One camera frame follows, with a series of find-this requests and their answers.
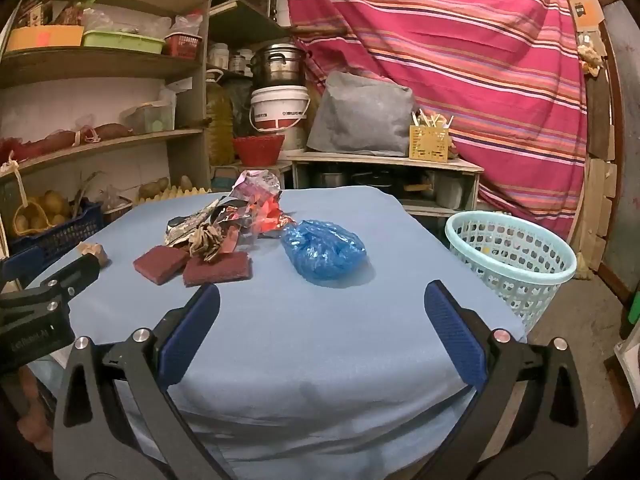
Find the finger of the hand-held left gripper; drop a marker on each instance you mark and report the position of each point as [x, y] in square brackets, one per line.
[20, 266]
[70, 280]

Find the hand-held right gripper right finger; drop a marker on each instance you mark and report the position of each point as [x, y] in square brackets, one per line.
[452, 330]

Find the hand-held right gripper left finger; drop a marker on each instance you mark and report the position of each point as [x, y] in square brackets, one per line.
[192, 330]

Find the tan paper scrap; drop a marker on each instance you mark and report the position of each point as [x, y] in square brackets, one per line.
[92, 252]

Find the maroon scouring pad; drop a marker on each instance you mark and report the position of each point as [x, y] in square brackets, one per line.
[217, 270]
[160, 262]

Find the light blue plastic laundry basket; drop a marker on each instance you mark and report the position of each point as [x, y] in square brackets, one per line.
[505, 270]

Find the brown paper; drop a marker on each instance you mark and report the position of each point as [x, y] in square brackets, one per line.
[205, 245]

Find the dark printed wrapper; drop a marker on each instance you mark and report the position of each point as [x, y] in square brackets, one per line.
[232, 222]

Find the red wrapper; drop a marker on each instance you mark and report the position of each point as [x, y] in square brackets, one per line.
[272, 215]

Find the blue plastic bag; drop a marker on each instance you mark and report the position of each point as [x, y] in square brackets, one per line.
[322, 250]

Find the pink printed wrapper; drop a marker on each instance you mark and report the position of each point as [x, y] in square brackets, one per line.
[255, 186]

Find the person's left forearm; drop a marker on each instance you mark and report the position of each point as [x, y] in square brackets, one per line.
[32, 410]

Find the dark blue plastic crate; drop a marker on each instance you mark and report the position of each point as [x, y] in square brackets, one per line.
[60, 237]

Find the light blue tablecloth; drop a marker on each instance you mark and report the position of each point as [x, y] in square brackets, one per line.
[310, 340]

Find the pile of potatoes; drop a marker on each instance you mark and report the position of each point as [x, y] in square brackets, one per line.
[152, 187]

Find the red net bag sweet potatoes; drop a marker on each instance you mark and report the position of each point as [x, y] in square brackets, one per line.
[60, 139]

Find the yellow egg tray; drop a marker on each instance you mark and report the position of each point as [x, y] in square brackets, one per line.
[175, 194]

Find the grey metal container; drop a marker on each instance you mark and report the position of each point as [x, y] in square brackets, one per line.
[449, 192]

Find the cardboard box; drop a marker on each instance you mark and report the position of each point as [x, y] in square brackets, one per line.
[225, 175]

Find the dark frying pan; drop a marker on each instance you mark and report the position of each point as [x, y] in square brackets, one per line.
[371, 177]

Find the clear plastic container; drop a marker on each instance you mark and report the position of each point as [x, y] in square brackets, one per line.
[152, 117]

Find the low wooden cabinet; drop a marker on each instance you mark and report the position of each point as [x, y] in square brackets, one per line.
[385, 160]

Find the yellow perforated utensil holder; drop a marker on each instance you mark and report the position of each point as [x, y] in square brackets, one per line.
[429, 144]

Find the red plastic bowl basket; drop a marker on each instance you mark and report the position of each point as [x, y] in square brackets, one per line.
[258, 150]

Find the small metal pot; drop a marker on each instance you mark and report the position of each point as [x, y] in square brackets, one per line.
[330, 179]

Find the yellow oil bottle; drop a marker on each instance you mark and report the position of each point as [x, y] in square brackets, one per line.
[219, 120]

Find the bundle of white utensils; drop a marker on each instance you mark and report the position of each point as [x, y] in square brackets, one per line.
[431, 119]

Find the plain white bucket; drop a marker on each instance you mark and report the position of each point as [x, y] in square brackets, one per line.
[294, 139]

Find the curved wooden corner shelf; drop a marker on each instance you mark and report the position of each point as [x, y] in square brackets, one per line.
[100, 65]

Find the yellow box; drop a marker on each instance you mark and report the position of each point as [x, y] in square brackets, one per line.
[42, 39]

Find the grey fabric cover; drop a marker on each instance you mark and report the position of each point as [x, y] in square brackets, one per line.
[362, 115]

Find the white plastic bucket red label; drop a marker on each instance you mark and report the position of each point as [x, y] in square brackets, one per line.
[277, 107]

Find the green plastic tray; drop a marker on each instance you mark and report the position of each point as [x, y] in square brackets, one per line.
[122, 42]

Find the colourful food packets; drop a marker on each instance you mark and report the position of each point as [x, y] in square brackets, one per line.
[47, 10]

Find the small red plastic basket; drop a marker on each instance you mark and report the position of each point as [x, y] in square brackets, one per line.
[182, 45]

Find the clear plastic bags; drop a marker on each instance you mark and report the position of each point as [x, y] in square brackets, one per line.
[130, 22]

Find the white lidded jar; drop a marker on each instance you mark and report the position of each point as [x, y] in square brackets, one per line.
[245, 61]
[219, 57]

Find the large metal pot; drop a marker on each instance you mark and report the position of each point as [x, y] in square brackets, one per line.
[277, 65]

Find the pink striped cloth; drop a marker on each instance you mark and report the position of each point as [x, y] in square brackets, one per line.
[450, 50]

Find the narrow wooden shelf unit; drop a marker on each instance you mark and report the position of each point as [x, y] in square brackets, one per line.
[245, 20]

